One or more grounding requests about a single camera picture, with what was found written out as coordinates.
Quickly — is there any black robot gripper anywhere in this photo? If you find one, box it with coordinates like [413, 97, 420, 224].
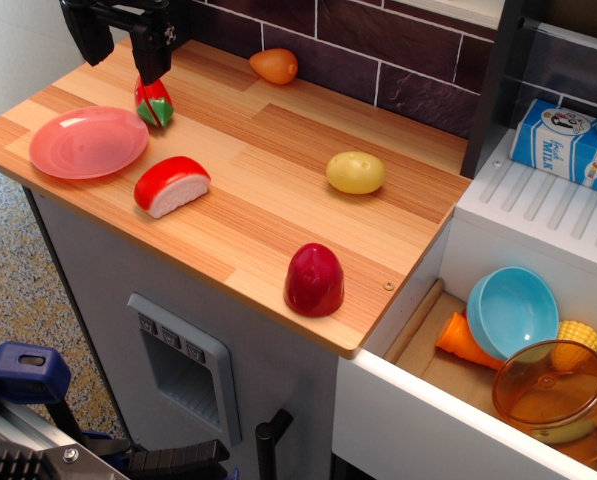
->
[60, 1, 176, 85]

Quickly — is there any yellow toy potato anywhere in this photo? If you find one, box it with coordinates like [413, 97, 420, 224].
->
[326, 151, 386, 194]

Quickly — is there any pink plastic plate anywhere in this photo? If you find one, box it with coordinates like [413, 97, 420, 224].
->
[29, 106, 149, 180]

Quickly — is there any red green toy pepper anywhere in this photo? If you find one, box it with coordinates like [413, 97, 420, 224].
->
[134, 77, 174, 127]

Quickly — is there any red white toy sushi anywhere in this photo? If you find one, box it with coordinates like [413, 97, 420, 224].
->
[134, 156, 211, 219]

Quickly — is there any orange toy fruit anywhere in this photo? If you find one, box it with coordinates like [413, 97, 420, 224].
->
[249, 48, 299, 85]

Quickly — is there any dark red toy half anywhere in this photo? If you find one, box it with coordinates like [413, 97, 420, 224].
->
[283, 243, 344, 318]

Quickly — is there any grey ice dispenser panel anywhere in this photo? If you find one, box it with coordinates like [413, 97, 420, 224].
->
[128, 293, 242, 446]

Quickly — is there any blue clamp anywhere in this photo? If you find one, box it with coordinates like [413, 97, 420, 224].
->
[0, 341, 71, 405]

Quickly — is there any black clamp grip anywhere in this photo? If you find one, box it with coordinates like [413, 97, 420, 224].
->
[123, 440, 229, 479]

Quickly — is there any orange toy cone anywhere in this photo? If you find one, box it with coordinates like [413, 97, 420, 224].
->
[435, 312, 503, 370]

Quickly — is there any blue white milk carton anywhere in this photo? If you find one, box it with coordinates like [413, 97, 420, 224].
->
[510, 99, 597, 191]

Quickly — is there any white toy sink unit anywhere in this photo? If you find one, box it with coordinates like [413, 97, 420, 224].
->
[332, 128, 597, 479]

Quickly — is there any light blue plastic bowl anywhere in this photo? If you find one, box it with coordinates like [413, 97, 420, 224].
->
[466, 266, 560, 360]

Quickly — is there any yellow toy corn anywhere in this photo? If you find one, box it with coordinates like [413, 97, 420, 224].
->
[550, 320, 597, 371]

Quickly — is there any orange transparent plastic pot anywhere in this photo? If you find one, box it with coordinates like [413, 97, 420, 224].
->
[492, 340, 597, 465]

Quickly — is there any black fridge door handle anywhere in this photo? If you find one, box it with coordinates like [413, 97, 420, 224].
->
[255, 409, 293, 480]

